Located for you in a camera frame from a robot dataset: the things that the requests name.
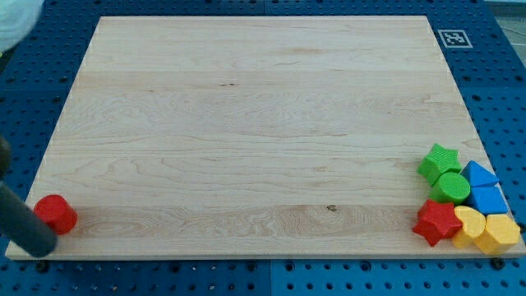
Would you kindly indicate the red cylinder block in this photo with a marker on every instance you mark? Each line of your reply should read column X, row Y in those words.
column 56, row 213

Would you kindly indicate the white fiducial marker tag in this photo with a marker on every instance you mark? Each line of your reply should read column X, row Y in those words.
column 454, row 39

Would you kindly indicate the light wooden board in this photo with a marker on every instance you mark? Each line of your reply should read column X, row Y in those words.
column 254, row 137

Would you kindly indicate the blue triangle block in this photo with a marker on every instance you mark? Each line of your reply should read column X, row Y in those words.
column 478, row 176

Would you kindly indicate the blue cube block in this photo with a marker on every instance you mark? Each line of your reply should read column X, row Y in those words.
column 487, row 200

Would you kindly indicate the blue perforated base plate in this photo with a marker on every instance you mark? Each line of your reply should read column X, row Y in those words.
column 37, row 75

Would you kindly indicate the yellow hexagon block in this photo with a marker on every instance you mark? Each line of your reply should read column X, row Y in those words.
column 500, row 234

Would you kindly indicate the red star block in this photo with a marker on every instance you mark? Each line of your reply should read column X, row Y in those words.
column 437, row 221

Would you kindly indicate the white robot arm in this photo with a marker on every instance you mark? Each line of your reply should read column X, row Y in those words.
column 18, row 18

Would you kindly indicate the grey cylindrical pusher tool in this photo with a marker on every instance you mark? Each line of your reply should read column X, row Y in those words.
column 18, row 222

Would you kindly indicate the green cylinder block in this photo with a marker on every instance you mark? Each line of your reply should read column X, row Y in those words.
column 450, row 187

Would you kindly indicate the yellow heart block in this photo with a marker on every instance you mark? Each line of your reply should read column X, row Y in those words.
column 473, row 225

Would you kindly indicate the green star block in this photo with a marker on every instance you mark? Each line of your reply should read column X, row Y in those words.
column 438, row 161

